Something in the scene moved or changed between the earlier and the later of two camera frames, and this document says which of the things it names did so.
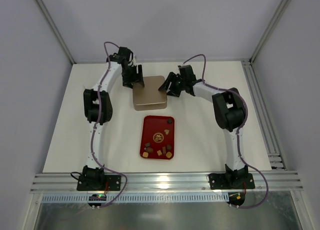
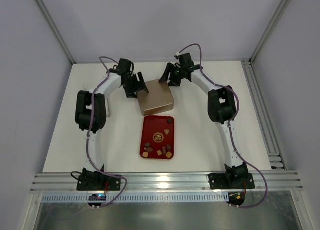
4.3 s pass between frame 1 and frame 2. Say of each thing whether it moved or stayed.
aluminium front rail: stayed
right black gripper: moved
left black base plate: stayed
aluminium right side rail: stayed
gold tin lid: moved
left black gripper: moved
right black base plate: stayed
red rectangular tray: stayed
